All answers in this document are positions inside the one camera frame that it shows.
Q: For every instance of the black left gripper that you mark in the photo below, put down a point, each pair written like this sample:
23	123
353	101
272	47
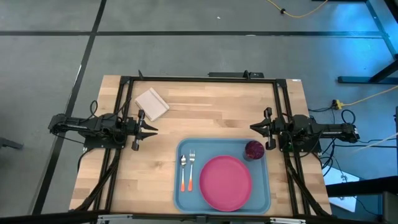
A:
130	129

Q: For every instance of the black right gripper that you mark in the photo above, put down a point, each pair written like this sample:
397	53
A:
273	128

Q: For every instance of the pink round plate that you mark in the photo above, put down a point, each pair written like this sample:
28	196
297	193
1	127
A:
225	183

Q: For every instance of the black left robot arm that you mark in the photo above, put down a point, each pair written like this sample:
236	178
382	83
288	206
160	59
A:
87	126

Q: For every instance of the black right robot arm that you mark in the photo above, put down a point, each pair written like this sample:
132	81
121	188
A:
326	130

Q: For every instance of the light blue plastic tray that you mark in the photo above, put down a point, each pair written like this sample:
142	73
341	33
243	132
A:
192	202

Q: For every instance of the beige flat pad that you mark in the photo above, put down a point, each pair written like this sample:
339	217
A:
152	104

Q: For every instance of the black slanted beam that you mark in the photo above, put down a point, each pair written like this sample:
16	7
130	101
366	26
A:
367	185

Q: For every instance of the black rig beam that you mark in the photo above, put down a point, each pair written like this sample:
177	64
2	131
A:
46	217

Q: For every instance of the dark grey floor object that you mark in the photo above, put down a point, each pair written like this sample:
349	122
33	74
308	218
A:
9	143

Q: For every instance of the grey box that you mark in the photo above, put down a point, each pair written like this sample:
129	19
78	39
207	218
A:
390	208

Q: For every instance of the black bar bracket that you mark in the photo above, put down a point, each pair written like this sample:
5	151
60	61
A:
230	75

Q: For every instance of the black aluminium table frame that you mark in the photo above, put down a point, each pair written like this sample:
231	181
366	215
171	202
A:
202	79

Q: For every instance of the black desk leg frame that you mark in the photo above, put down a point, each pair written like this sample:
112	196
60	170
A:
357	80

